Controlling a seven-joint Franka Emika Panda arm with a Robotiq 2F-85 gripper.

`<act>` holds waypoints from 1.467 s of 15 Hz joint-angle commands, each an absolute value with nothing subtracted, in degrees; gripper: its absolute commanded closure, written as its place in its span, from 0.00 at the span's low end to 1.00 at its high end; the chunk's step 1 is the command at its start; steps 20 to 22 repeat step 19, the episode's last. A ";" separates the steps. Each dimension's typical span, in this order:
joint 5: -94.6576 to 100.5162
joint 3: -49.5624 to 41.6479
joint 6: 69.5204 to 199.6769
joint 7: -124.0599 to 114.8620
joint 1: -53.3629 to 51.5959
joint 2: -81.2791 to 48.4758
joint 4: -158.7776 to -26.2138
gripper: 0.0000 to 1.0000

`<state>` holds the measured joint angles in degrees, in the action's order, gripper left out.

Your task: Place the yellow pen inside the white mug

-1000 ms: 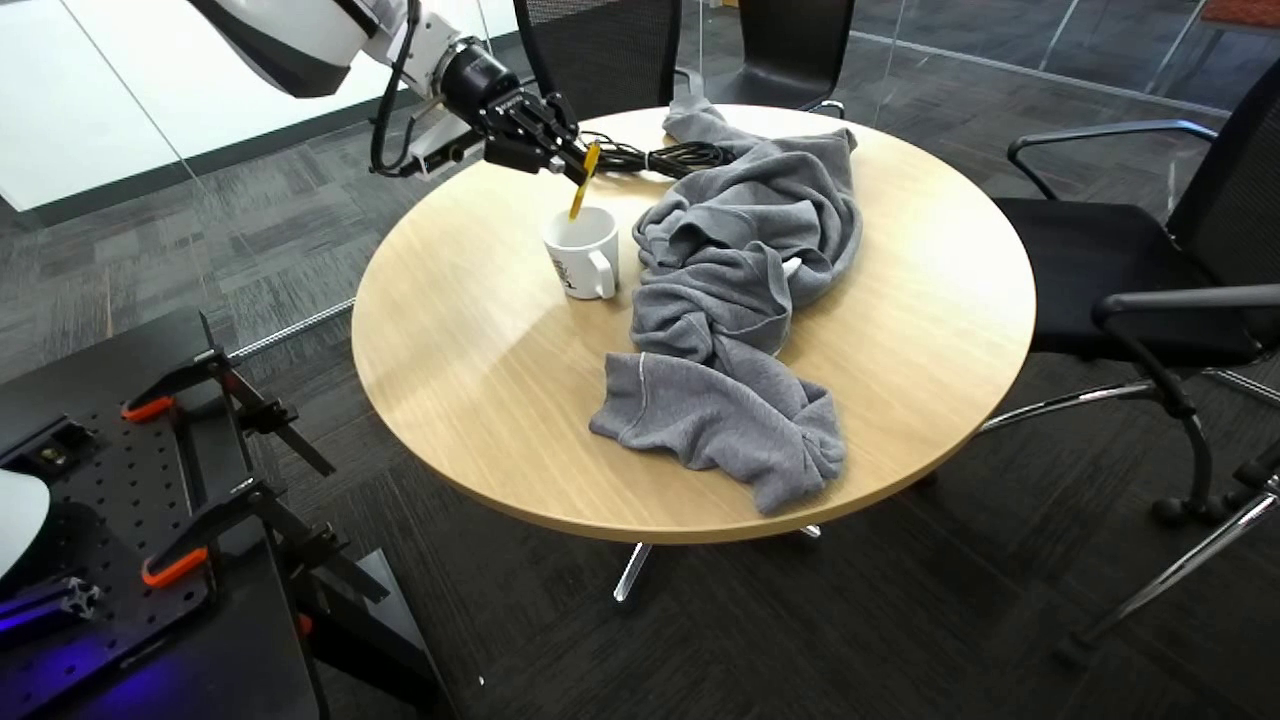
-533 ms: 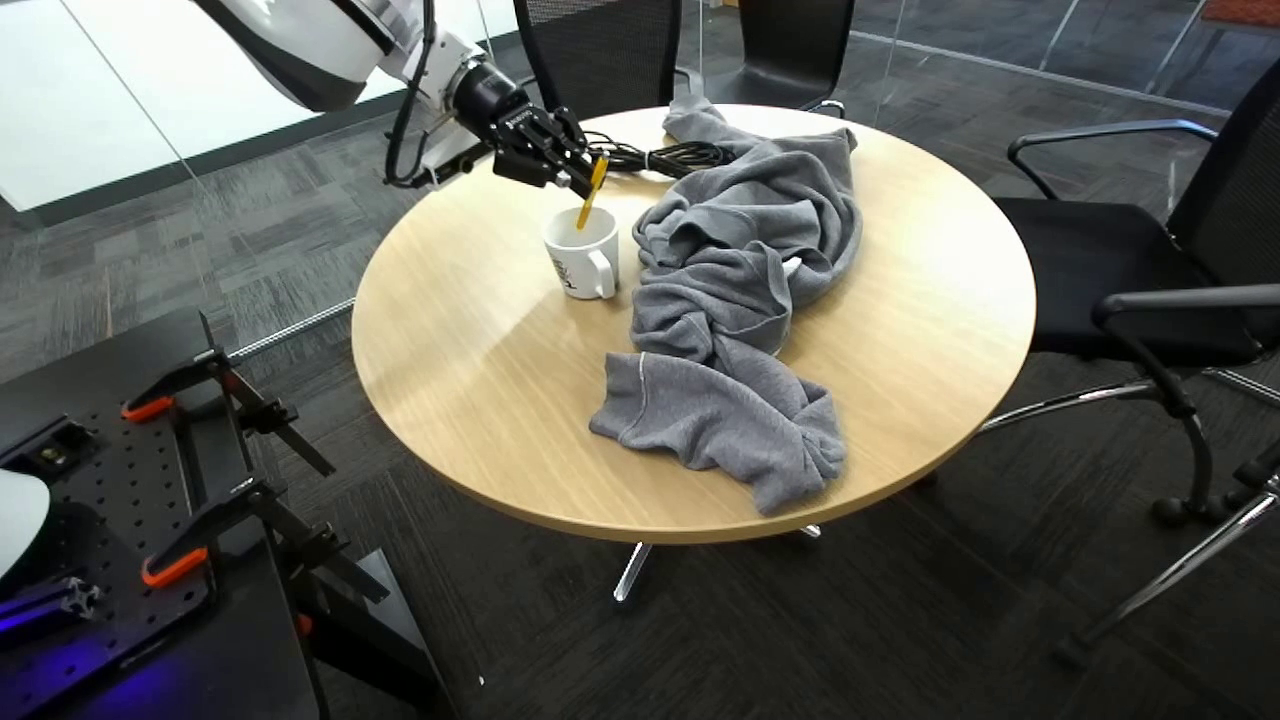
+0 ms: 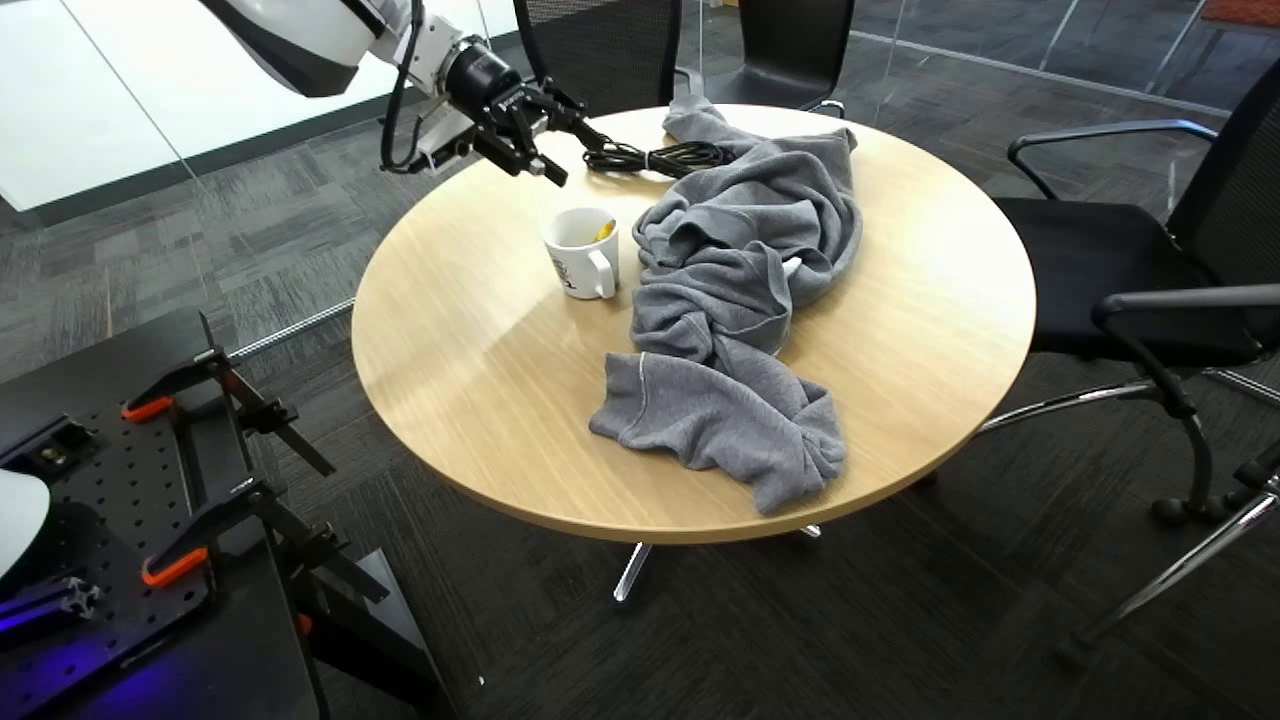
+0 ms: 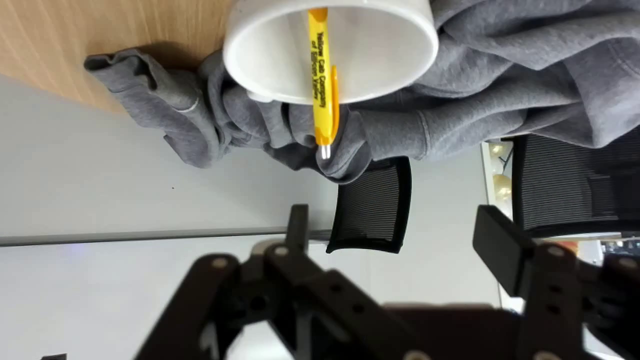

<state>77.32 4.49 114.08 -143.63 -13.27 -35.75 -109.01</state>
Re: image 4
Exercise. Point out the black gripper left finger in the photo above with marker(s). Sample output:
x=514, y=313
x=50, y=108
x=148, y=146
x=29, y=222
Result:
x=312, y=300

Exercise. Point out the white mug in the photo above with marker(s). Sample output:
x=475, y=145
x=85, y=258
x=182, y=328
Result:
x=372, y=53

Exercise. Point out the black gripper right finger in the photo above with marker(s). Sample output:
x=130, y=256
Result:
x=566, y=306

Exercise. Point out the yellow pen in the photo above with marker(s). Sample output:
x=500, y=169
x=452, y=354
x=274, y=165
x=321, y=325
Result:
x=322, y=100

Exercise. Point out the grey hoodie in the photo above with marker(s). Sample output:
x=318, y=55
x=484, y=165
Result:
x=500, y=80

